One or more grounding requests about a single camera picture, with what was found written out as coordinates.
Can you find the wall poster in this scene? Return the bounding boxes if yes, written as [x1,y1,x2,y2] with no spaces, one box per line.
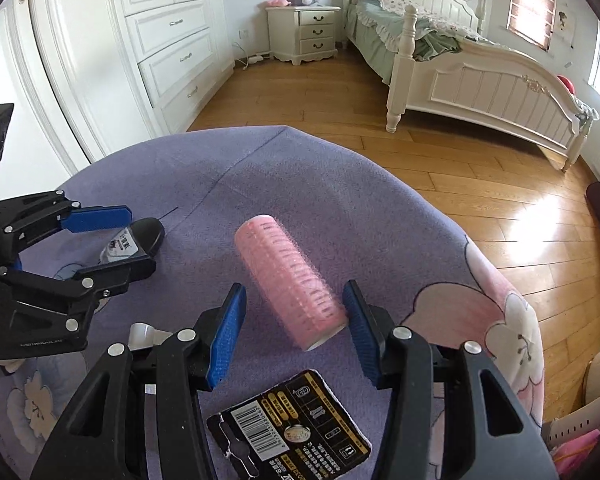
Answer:
[555,7,578,48]

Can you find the white spray bottle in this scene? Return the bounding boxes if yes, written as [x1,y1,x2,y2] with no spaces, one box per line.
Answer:
[129,322,173,352]

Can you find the purple floral tablecloth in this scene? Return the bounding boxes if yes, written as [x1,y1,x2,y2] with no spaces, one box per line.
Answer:
[0,125,546,480]

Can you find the white wardrobe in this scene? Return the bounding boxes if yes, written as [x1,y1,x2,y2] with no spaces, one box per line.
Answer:
[0,0,236,176]

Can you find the white nightstand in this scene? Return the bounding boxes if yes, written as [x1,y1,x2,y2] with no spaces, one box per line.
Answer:
[265,5,342,67]

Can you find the white wooden bed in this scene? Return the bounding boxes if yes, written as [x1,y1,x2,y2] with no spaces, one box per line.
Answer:
[344,0,598,173]

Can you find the window with brown blind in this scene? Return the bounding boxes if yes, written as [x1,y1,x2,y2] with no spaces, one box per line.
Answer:
[507,0,558,52]

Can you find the white floor stand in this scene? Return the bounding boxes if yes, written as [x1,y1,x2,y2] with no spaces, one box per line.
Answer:
[542,340,600,453]

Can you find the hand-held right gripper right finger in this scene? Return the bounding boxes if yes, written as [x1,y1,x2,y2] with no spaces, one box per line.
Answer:
[342,280,561,480]

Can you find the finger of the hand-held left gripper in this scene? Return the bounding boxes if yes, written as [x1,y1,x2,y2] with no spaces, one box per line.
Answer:
[0,255,157,334]
[0,190,132,252]

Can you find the pink hair roller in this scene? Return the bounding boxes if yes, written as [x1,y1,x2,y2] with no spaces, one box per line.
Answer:
[234,214,350,352]

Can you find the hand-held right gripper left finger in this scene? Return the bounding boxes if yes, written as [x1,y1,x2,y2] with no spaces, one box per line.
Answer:
[29,282,247,480]

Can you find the green blanket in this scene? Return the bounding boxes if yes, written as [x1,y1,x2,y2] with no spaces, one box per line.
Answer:
[412,27,463,61]

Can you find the clear bottle with black cap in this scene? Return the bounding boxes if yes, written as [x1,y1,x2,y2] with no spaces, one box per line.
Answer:
[102,217,166,265]

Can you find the black printed card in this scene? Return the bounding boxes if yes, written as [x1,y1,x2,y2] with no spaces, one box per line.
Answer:
[206,369,373,480]

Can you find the pink cloth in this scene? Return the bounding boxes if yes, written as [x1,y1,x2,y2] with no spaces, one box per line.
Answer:
[552,430,600,480]

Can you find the white power strip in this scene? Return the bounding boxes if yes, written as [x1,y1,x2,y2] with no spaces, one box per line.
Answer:
[232,42,268,70]

